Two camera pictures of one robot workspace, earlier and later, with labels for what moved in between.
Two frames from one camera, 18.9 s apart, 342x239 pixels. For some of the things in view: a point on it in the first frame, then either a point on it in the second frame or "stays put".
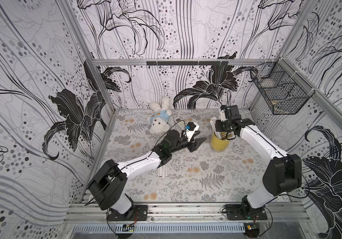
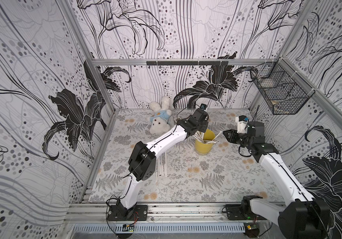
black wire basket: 283,88 stays put
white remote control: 171,123 stays put
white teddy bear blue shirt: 159,124 stays put
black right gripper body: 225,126 -> 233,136
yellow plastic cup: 219,145 -> 205,148
